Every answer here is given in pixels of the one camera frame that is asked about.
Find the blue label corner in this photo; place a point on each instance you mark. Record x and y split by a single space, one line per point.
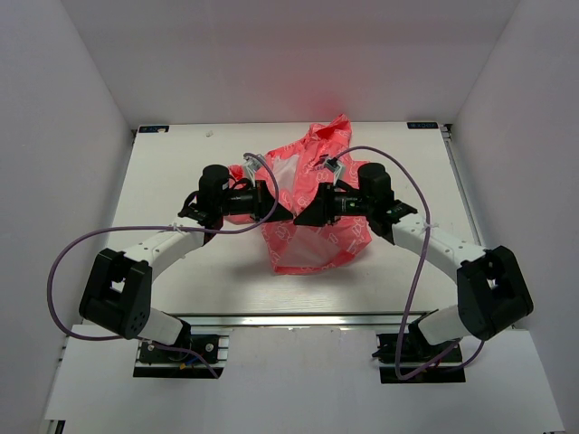
422 125
153 129

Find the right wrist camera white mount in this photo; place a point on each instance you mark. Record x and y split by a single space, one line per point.
339 171

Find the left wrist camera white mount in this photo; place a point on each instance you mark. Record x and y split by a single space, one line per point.
252 164

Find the blue label right corner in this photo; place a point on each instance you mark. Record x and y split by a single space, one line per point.
422 125

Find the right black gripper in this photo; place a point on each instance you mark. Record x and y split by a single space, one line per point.
323 208

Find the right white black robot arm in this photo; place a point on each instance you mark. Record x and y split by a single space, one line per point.
492 292

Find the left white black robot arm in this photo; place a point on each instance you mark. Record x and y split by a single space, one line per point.
118 292

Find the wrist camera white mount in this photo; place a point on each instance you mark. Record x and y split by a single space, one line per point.
339 171
252 164

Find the blue label left corner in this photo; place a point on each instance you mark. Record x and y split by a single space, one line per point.
153 129

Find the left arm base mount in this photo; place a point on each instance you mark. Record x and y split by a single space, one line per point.
203 355

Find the aluminium rail front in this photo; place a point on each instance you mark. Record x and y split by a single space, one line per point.
271 321

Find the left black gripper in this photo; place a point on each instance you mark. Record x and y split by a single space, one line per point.
261 199

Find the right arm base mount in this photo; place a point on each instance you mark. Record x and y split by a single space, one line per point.
413 355

